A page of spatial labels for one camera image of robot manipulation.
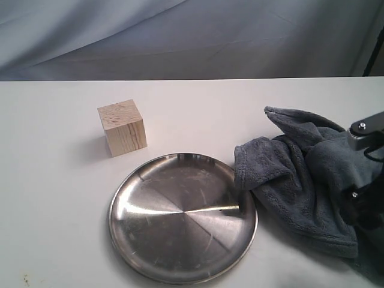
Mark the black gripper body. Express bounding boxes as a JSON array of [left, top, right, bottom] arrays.
[[343, 170, 383, 230]]

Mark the round stainless steel plate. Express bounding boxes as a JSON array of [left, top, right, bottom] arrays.
[[107, 153, 258, 285]]

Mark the grey backdrop cloth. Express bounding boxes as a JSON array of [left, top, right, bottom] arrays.
[[1, 1, 383, 80]]

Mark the grey fleece cloth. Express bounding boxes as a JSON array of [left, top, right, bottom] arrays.
[[233, 105, 384, 288]]

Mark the light wooden cube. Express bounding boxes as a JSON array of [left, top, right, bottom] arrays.
[[97, 100, 148, 157]]

